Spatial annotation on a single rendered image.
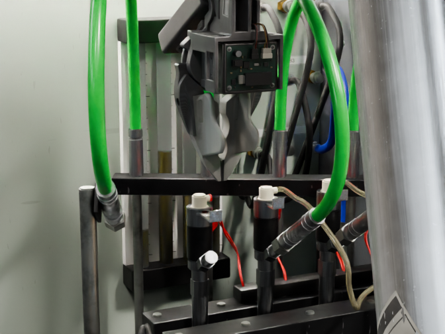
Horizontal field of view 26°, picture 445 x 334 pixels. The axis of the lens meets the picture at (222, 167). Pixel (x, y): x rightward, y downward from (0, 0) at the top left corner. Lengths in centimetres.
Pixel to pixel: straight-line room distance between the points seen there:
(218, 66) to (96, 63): 14
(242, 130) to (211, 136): 4
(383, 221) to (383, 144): 3
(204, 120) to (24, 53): 35
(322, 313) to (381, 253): 71
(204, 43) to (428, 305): 57
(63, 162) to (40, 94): 9
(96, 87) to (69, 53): 44
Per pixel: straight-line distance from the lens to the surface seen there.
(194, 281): 105
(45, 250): 129
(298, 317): 108
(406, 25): 38
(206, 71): 90
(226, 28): 90
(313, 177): 120
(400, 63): 38
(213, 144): 94
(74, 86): 125
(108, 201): 89
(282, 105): 118
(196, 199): 102
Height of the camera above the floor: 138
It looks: 13 degrees down
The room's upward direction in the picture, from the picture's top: straight up
